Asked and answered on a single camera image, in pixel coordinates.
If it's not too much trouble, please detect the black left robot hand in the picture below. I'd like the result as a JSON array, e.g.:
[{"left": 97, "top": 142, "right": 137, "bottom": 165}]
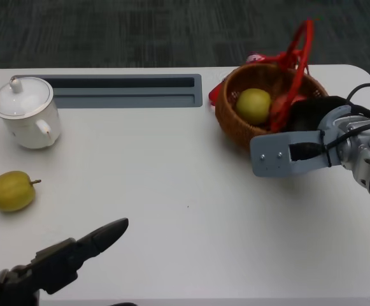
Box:
[{"left": 0, "top": 217, "right": 134, "bottom": 306}]

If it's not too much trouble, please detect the red printed ribbon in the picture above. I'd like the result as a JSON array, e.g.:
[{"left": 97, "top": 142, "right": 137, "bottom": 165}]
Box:
[{"left": 208, "top": 52, "right": 302, "bottom": 106}]

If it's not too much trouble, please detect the yellow-green fruit with stem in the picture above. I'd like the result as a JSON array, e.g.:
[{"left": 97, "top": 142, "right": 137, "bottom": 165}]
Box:
[{"left": 0, "top": 170, "right": 42, "bottom": 212}]

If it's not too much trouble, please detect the white ceramic mug lid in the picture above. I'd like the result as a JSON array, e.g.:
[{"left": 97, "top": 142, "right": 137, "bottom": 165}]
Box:
[{"left": 0, "top": 77, "right": 55, "bottom": 121}]

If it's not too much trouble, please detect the yellow-green round fruit without stem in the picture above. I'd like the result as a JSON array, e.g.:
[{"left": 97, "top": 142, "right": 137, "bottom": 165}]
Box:
[{"left": 235, "top": 88, "right": 273, "bottom": 125}]

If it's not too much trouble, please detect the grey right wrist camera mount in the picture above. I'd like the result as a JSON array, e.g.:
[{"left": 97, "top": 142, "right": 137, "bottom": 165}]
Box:
[{"left": 250, "top": 129, "right": 332, "bottom": 177}]

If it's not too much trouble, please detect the red apple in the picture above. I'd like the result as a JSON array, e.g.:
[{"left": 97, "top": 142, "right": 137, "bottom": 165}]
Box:
[{"left": 269, "top": 93, "right": 300, "bottom": 128}]

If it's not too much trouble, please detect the grey cable tray slot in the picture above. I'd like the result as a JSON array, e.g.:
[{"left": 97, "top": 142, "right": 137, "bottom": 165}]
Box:
[{"left": 11, "top": 73, "right": 203, "bottom": 110}]

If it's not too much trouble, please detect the wicker basket with red handle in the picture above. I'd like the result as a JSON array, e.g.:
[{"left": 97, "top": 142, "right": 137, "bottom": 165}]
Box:
[{"left": 215, "top": 18, "right": 331, "bottom": 151}]

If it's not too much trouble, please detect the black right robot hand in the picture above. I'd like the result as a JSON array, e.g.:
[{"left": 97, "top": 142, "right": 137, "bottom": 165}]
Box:
[{"left": 287, "top": 96, "right": 348, "bottom": 132}]

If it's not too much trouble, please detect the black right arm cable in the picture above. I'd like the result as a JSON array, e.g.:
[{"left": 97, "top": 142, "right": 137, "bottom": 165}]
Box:
[{"left": 323, "top": 83, "right": 370, "bottom": 168}]

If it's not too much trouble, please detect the white ceramic mug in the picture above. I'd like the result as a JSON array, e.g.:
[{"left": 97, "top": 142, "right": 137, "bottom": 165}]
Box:
[{"left": 1, "top": 95, "right": 62, "bottom": 150}]

